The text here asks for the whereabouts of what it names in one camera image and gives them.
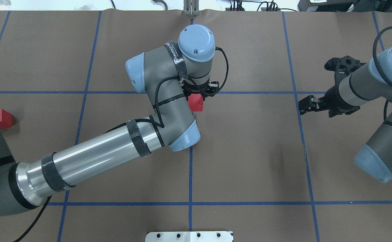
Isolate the brown paper table mat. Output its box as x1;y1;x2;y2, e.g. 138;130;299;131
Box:
0;9;392;242

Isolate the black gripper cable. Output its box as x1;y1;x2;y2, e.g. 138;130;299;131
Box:
372;26;392;121

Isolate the white pedestal column base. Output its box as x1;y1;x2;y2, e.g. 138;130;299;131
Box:
145;231;234;242

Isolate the red block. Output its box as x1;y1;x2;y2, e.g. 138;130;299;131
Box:
187;94;204;112
0;109;14;130

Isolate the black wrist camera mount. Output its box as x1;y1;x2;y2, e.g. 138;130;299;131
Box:
324;55;366;86

